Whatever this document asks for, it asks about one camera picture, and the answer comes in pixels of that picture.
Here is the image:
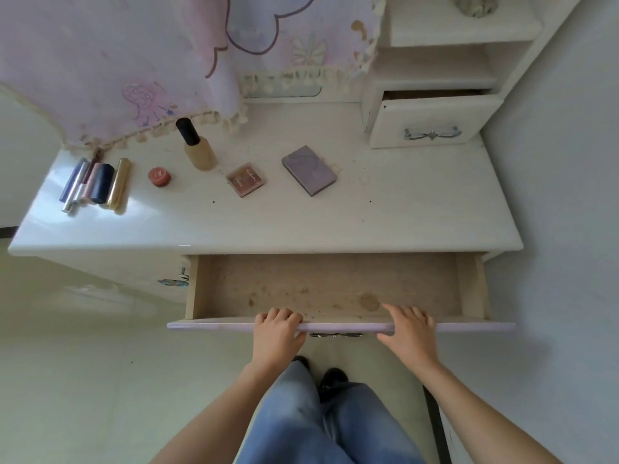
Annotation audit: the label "person's right hand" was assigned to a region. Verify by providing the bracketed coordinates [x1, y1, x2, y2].
[376, 304, 439, 376]

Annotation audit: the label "person's left hand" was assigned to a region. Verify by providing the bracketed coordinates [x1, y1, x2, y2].
[251, 307, 307, 378]

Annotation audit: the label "large wooden drawer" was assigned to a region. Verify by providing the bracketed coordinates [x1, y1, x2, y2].
[167, 252, 517, 334]

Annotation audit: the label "person's right forearm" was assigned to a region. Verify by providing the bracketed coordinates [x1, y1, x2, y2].
[415, 361, 565, 464]

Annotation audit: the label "person's left forearm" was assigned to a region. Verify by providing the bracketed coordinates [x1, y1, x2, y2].
[150, 363, 287, 464]

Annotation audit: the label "black right shoe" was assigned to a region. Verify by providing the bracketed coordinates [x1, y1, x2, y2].
[317, 367, 349, 390]

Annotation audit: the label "blue jeans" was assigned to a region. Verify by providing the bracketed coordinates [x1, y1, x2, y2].
[232, 361, 427, 464]

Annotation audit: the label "white dressing table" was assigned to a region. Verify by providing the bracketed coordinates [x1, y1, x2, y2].
[7, 99, 525, 307]

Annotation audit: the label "pink blush compact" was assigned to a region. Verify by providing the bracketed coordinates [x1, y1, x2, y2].
[226, 162, 267, 198]

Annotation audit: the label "purple eyeshadow palette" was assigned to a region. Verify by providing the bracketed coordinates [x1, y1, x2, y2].
[281, 145, 338, 198]

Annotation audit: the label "foundation bottle with black cap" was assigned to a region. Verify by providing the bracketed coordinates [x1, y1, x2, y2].
[175, 118, 218, 171]

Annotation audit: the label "gold cosmetic tube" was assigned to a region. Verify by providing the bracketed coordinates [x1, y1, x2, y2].
[106, 158, 132, 211]

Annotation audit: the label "small white drawer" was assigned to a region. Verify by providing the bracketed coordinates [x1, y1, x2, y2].
[368, 89, 506, 149]

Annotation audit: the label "dark blue cosmetic tube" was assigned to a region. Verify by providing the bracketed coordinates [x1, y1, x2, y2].
[90, 164, 116, 205]

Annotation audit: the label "pink cosmetic tube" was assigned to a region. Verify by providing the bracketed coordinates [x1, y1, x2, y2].
[80, 162, 105, 205]

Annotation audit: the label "silver cosmetic tube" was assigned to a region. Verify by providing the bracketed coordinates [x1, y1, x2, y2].
[62, 161, 95, 214]

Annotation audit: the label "mirror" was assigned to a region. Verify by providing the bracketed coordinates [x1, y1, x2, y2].
[242, 82, 323, 99]

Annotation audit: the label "purple blue cosmetic tube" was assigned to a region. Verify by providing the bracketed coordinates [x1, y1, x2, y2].
[59, 158, 91, 203]

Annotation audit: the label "white shelf unit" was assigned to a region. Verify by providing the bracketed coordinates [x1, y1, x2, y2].
[360, 0, 587, 150]

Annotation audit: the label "pink tasselled cloth cover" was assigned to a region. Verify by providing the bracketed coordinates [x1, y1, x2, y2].
[0, 0, 388, 151]

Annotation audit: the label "grey scrunchie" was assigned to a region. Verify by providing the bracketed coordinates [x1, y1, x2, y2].
[452, 0, 499, 19]

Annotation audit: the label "silver bow drawer handle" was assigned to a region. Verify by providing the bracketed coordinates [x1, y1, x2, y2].
[404, 125, 463, 142]

